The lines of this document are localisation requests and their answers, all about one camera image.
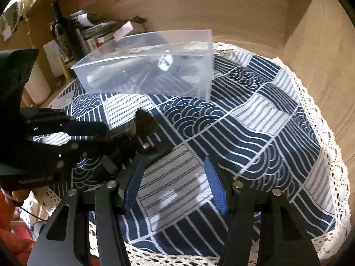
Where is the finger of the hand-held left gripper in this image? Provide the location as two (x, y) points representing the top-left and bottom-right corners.
(55, 137), (139, 178)
(20, 106), (109, 145)

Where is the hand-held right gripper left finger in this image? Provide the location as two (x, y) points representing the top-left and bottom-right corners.
(26, 154), (146, 266)

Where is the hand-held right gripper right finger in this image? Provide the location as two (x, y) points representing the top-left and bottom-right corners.
(204, 155), (319, 266)

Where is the black blocky object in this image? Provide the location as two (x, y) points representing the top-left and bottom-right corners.
(126, 109), (174, 169)

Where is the clear plastic storage box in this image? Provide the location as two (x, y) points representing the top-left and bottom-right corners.
(70, 29), (215, 102)

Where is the person's left hand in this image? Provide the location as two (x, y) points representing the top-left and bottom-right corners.
(0, 188), (30, 207)

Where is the white plastic jar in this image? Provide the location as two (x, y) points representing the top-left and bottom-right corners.
(24, 60), (52, 105)

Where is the white paper label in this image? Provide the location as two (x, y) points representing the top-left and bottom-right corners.
(42, 40), (66, 77)

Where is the navy patterned lace-edged tablecloth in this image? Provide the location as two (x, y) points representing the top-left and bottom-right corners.
(26, 41), (352, 266)

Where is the dark glass bottle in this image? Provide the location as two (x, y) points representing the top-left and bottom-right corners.
(51, 1), (84, 63)

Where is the stack of magazines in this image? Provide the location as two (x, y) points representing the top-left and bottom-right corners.
(68, 10), (146, 51)

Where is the white die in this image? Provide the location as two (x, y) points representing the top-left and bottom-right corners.
(157, 55), (174, 72)

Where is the white card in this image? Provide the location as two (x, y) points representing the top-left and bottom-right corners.
(112, 20), (135, 41)

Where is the person's red clothing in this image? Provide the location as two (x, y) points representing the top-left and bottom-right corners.
(0, 191), (35, 266)

